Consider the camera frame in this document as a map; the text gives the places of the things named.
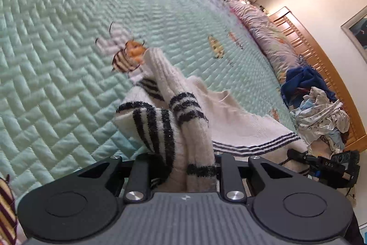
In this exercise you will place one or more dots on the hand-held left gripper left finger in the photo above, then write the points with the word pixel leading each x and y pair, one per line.
pixel 140 167

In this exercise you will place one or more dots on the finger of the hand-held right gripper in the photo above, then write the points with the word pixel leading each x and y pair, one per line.
pixel 299 157

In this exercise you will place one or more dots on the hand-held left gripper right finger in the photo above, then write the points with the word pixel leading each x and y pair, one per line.
pixel 228 169

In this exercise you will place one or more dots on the white black-striped knit sweater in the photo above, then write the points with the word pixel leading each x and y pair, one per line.
pixel 195 130

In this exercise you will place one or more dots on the pile of light clothes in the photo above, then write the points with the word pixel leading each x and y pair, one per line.
pixel 318 115

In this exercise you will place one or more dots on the blue garment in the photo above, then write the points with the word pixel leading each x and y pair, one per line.
pixel 301 81

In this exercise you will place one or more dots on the wooden slatted headboard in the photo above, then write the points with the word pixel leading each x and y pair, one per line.
pixel 324 61

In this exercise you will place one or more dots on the floral pillow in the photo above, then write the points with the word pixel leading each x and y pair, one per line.
pixel 269 38

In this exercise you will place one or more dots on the green quilted bed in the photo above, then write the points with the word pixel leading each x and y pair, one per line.
pixel 57 61

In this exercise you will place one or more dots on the framed wall picture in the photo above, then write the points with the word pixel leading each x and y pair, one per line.
pixel 358 32

